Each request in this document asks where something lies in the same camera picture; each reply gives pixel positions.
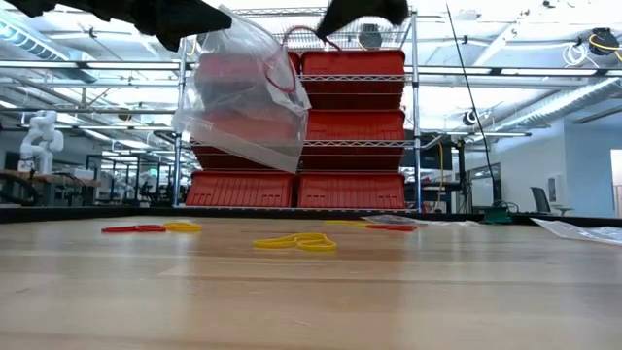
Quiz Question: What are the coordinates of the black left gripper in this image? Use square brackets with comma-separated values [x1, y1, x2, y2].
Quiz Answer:
[96, 0, 234, 53]

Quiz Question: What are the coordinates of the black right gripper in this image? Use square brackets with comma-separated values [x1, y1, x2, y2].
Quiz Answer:
[318, 0, 411, 42]

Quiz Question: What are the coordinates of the clear plastic zip bag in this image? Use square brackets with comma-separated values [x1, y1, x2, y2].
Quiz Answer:
[529, 217, 622, 247]
[362, 214, 482, 228]
[172, 4, 313, 175]

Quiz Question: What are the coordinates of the wooden workbench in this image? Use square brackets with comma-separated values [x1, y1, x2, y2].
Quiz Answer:
[0, 168, 103, 206]

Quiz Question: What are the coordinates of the dark office chair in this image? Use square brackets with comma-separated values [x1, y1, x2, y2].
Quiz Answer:
[529, 186, 575, 217]

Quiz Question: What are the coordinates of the chrome wire shelf rack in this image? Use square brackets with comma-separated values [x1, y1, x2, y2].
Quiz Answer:
[172, 5, 425, 214]

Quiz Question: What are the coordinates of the black aluminium table frame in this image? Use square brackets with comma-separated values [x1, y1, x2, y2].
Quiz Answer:
[0, 206, 622, 226]

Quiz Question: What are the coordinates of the thin black hanging cable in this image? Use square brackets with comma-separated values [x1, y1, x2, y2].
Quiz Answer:
[444, 3, 502, 208]

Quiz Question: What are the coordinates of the black ceiling cable reel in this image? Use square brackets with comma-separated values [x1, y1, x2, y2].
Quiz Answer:
[586, 26, 622, 58]

